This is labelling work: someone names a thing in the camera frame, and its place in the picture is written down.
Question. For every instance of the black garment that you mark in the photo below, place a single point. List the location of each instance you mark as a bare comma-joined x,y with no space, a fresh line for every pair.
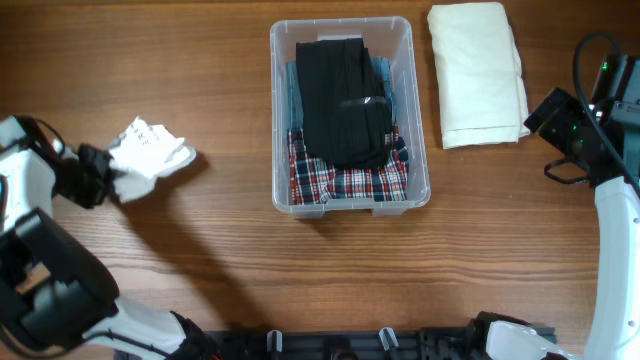
346,115

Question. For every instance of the clear plastic storage bin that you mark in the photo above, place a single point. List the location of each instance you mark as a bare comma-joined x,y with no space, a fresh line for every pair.
387,37

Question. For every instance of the blue denim jeans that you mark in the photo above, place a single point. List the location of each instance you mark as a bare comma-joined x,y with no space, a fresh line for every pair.
381,68

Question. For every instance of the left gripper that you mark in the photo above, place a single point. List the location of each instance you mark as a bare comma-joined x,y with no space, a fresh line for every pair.
108,175

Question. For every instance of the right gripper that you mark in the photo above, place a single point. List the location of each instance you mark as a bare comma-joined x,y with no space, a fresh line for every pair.
570,108

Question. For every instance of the folded cream white cloth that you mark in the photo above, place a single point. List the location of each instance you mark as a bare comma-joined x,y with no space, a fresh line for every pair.
482,97

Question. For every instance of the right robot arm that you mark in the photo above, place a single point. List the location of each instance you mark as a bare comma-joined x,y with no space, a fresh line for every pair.
603,140

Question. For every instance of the red plaid shirt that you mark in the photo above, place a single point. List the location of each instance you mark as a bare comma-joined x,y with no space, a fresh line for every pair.
315,181

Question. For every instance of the white printed shirt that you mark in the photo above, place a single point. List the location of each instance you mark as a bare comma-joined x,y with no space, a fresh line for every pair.
142,154

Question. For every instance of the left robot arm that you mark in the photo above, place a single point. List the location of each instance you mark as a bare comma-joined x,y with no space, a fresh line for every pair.
54,292

